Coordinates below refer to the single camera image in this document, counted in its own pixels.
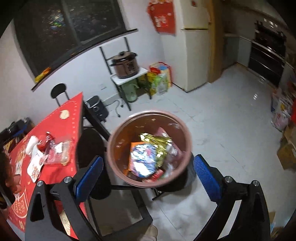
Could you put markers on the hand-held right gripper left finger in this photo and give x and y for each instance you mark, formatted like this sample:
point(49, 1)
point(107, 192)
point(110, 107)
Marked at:
point(89, 178)

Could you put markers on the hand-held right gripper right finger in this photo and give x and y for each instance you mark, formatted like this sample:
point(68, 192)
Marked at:
point(207, 178)

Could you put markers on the white red printed wrapper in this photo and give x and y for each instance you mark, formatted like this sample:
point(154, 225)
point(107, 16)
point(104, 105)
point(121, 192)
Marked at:
point(34, 170)

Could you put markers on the clear plastic bag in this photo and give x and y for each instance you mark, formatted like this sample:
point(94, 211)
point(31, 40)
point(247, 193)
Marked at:
point(61, 149)

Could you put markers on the crushed red can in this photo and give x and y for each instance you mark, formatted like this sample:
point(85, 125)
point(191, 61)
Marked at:
point(48, 138)

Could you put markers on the blue snack packet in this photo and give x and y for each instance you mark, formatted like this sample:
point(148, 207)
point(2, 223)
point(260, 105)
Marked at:
point(143, 160)

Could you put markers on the gold foil wrapper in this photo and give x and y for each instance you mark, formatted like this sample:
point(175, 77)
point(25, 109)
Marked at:
point(158, 142)

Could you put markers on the white foam fruit net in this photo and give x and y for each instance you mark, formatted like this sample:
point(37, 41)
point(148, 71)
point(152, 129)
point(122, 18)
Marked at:
point(32, 142)

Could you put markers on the person's left hand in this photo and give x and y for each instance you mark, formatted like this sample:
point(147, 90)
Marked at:
point(7, 166)

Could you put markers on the red printed tablecloth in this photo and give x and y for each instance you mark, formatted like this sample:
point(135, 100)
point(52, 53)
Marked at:
point(57, 118)

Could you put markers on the black air fryer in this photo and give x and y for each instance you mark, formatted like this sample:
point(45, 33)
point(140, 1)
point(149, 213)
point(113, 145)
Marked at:
point(98, 107)

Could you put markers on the cardboard box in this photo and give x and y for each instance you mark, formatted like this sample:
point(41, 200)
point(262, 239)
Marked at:
point(286, 153)

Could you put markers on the black round-back chair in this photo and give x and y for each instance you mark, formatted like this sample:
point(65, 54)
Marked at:
point(59, 91)

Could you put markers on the green plastic jug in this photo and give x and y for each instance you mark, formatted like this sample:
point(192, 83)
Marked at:
point(129, 92)

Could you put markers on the white plastic shopping bag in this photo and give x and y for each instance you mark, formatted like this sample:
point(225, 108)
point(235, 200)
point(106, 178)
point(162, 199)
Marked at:
point(281, 111)

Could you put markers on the colourful shopping bag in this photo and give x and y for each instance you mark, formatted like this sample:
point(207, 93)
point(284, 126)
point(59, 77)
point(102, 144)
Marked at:
point(160, 78)

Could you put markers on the yellow snack packet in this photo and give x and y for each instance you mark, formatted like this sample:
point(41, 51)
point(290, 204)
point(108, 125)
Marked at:
point(42, 74)

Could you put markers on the brown pressure cooker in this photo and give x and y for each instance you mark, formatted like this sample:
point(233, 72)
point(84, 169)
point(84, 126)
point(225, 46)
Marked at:
point(124, 64)

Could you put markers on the black metal rack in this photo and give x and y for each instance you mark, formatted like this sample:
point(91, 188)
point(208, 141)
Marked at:
point(103, 58)

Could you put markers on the cream refrigerator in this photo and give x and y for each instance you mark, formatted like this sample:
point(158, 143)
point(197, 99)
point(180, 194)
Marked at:
point(194, 51)

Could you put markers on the black oven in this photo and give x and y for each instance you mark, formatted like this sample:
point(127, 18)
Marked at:
point(268, 51)

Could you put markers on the dark window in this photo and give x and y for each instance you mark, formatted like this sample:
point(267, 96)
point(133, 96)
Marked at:
point(46, 34)

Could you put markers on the red hanging cloth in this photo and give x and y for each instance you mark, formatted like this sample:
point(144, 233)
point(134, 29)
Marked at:
point(163, 16)

